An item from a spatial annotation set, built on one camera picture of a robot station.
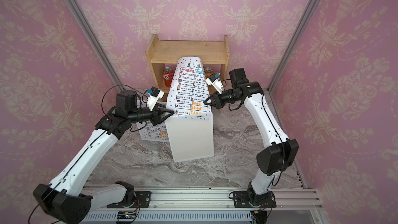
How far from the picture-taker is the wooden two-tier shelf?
0.76 metres

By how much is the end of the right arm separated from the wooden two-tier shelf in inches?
7.2

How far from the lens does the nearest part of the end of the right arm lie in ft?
1.79
